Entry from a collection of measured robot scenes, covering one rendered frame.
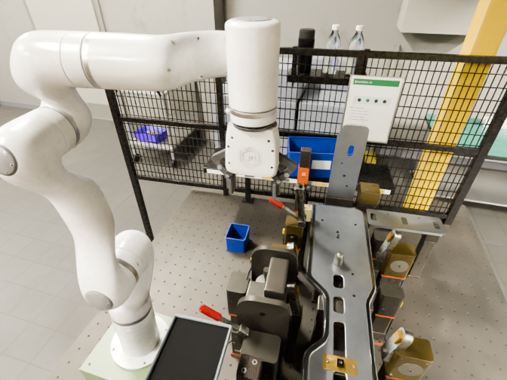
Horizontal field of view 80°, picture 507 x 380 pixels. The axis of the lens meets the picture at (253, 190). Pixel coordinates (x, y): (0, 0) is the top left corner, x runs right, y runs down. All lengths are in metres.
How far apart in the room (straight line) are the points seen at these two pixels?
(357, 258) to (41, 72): 1.01
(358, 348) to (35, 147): 0.88
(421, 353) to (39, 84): 1.00
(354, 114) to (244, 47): 1.09
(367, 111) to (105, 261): 1.22
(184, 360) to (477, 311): 1.22
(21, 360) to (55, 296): 0.42
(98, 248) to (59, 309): 1.72
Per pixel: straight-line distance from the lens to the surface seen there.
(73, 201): 0.75
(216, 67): 0.61
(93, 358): 1.23
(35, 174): 0.68
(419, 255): 1.49
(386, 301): 1.11
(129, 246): 0.90
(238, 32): 0.48
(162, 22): 4.21
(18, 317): 2.62
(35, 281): 2.77
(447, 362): 1.40
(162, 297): 1.41
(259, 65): 0.49
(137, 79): 0.55
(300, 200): 1.07
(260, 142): 0.54
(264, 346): 0.83
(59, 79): 0.62
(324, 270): 1.08
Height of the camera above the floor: 1.82
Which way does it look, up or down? 36 degrees down
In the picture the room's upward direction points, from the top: straight up
